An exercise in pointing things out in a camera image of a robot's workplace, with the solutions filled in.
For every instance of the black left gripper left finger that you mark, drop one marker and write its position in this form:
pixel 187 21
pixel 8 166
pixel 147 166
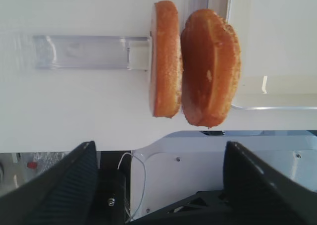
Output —
pixel 62 195

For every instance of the left domed bun slice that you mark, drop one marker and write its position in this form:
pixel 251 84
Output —
pixel 212 66

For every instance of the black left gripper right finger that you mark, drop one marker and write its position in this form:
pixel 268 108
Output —
pixel 260 195

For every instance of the cream rectangular tray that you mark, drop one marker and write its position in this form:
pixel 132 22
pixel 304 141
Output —
pixel 278 41

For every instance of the clear bun holder left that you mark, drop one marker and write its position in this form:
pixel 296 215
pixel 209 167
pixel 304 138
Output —
pixel 93 52

